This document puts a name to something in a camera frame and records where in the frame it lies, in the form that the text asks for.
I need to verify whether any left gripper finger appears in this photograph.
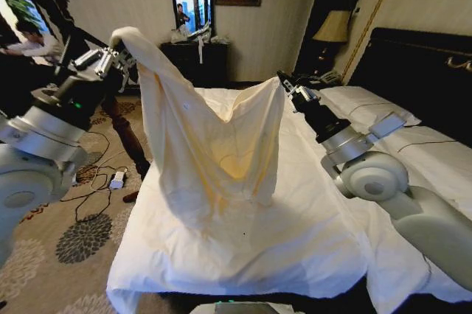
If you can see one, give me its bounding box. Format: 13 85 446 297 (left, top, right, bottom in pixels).
94 47 138 80
71 45 122 71

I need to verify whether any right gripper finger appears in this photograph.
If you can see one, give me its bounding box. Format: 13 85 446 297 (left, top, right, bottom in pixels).
276 69 322 102
282 83 302 114

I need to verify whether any cream yellow garment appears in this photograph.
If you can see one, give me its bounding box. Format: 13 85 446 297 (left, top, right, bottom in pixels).
109 26 287 234

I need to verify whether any grey desk telephone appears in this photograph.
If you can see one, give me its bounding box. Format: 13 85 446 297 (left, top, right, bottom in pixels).
313 69 344 86

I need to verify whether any white pillow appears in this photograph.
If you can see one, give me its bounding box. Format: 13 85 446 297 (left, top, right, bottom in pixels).
319 85 422 131
396 124 472 215

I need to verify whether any person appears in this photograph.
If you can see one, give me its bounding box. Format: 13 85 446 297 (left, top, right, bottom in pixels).
0 21 66 66
176 3 191 29

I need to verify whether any dark desk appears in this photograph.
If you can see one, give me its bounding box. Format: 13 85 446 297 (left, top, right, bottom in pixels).
0 54 73 118

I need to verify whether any table lamp beige shade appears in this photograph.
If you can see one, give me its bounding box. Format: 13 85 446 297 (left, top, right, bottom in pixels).
312 10 352 63

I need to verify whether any white crumpled item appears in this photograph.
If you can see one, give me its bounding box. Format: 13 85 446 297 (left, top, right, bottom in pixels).
169 27 193 44

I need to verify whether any dark wooden dresser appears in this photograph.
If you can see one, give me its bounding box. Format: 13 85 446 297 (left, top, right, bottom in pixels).
160 41 229 88

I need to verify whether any white power adapter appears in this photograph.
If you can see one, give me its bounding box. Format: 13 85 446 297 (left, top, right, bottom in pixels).
109 170 128 191

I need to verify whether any dark wooden headboard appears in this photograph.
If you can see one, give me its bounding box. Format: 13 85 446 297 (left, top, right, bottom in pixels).
348 27 472 145

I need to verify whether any dark framed mirror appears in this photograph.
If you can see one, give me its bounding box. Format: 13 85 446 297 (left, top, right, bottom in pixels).
167 0 215 39

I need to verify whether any white duvet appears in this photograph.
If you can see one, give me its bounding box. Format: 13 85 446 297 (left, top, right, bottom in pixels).
105 85 472 314

